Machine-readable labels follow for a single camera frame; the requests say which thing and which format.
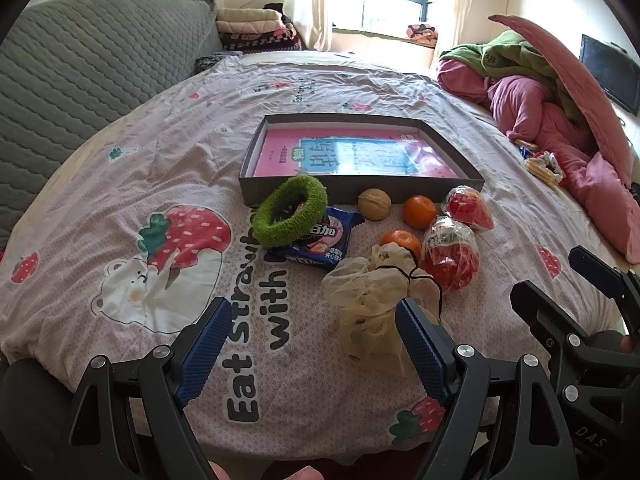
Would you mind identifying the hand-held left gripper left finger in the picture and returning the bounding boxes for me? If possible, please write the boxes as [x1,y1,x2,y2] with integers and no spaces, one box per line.
[67,297,236,480]

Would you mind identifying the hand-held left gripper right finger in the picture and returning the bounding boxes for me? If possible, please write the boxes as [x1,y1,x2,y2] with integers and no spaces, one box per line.
[395,297,573,480]

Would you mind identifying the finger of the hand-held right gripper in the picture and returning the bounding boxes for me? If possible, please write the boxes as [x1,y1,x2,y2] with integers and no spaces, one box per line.
[510,280,601,376]
[568,246,640,333]

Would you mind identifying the beige mesh pouch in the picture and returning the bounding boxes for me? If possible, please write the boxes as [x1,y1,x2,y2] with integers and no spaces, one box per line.
[321,242,443,376]

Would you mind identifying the large red apple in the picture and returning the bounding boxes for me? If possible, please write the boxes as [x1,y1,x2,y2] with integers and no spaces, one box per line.
[420,216,481,293]

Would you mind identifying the orange mandarin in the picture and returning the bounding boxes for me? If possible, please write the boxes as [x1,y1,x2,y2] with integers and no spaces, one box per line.
[403,195,438,229]
[378,229,422,261]

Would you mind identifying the small red apple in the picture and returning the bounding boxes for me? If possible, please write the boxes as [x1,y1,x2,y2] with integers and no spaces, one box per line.
[440,185,495,232]

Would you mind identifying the green fuzzy ring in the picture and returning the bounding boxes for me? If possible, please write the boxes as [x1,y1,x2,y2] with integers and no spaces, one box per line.
[251,175,328,247]

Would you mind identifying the blue cookie packet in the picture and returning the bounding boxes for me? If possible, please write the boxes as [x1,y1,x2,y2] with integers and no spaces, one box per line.
[265,206,365,272]

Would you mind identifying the walnut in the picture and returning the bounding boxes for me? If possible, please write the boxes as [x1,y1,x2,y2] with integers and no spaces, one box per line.
[358,188,392,221]

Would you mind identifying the grey cardboard box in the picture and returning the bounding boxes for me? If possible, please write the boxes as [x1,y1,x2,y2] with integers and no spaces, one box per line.
[238,114,486,207]

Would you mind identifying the pink pillow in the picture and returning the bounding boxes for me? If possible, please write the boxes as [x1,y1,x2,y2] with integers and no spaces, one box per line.
[565,150,640,263]

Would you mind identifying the yellow snack packet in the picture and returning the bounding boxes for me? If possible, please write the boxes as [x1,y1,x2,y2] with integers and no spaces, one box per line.
[525,152,566,188]

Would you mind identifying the pink quilted mat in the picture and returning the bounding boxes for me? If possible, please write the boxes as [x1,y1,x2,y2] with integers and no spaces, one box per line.
[489,14,633,188]

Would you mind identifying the black television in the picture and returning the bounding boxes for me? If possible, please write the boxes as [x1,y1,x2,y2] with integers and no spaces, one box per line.
[580,34,640,116]

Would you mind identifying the green blanket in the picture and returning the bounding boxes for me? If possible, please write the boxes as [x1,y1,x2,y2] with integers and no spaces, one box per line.
[440,30,588,126]

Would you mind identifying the dark patterned cloth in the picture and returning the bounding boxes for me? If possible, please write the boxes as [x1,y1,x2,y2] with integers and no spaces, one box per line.
[194,52,226,75]

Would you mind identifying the patterned folded cloth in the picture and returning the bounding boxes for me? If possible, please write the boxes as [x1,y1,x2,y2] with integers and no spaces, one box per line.
[406,22,439,47]

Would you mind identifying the cream curtain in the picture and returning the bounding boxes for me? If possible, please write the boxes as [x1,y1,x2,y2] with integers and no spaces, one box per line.
[430,0,493,68]
[282,0,368,52]

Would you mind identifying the grey quilted headboard cover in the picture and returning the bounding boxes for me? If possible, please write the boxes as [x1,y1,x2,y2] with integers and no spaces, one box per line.
[0,0,223,251]

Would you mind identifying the dark checkered folded blanket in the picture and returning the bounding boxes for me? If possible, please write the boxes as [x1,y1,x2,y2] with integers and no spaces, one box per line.
[220,27,303,52]

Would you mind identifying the pink folded blanket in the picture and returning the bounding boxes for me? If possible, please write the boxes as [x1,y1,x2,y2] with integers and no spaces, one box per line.
[217,20,286,35]

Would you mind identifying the cream folded blanket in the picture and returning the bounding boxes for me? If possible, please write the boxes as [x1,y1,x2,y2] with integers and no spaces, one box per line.
[216,7,283,23]

